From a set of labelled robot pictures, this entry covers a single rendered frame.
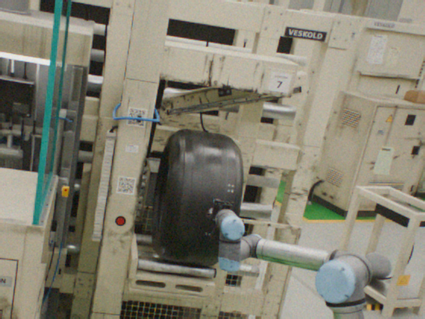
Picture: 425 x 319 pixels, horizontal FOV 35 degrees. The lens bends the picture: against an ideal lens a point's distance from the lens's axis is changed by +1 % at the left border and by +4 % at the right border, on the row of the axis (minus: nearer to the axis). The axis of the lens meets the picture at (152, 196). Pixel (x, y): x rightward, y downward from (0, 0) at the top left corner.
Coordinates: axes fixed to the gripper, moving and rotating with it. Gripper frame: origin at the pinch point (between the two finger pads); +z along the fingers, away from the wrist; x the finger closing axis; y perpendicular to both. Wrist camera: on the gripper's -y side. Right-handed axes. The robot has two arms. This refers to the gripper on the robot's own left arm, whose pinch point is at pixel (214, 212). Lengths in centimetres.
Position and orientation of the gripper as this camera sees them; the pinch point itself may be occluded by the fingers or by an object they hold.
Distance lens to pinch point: 251.8
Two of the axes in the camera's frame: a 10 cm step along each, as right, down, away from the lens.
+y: 1.5, -9.7, -1.9
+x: -9.8, -1.3, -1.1
